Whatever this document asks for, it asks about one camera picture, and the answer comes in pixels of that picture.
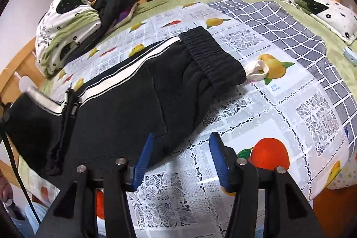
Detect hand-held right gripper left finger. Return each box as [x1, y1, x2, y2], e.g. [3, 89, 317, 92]
[35, 132, 155, 238]

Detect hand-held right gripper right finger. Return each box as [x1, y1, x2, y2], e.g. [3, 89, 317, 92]
[209, 131, 320, 238]

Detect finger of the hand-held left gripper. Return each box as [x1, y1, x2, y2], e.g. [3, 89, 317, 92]
[63, 88, 79, 119]

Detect black pants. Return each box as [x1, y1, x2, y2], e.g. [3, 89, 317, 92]
[4, 26, 270, 178]

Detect fruit print plastic tablecloth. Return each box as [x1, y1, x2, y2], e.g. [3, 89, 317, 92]
[36, 1, 357, 238]

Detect folded white floral quilt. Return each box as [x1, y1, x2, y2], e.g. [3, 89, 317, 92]
[35, 0, 102, 76]

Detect purple cloth item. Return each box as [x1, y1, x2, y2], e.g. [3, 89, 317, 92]
[116, 10, 135, 24]

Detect black jacket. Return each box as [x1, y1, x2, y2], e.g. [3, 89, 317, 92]
[63, 0, 141, 60]

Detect grey checked cloth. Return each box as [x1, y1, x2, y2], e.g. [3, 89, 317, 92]
[208, 0, 357, 127]

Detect small light blue object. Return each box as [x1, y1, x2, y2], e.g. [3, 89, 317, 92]
[344, 47, 357, 64]

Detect white floral pillow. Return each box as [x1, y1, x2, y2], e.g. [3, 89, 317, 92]
[256, 0, 357, 46]

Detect wooden bed frame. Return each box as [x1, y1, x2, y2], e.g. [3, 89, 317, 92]
[0, 0, 357, 238]

